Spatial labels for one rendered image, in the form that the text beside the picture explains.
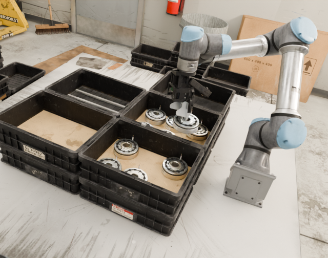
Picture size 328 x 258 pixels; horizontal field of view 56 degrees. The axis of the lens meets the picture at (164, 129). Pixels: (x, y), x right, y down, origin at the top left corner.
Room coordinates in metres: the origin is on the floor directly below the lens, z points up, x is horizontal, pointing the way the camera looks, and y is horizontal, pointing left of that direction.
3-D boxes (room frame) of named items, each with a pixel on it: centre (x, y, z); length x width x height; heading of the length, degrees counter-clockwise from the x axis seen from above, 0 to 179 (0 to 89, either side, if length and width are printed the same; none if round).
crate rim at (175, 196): (0.91, 0.06, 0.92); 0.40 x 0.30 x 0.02; 73
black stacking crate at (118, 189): (0.91, 0.06, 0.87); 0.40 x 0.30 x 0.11; 73
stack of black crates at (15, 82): (2.09, 1.21, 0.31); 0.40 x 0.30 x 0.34; 168
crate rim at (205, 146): (1.20, -0.03, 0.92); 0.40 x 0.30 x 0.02; 73
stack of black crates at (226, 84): (2.50, -0.46, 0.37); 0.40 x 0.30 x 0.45; 78
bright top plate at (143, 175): (0.84, 0.08, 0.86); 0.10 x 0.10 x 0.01
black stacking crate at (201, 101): (1.48, -0.12, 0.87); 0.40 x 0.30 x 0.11; 73
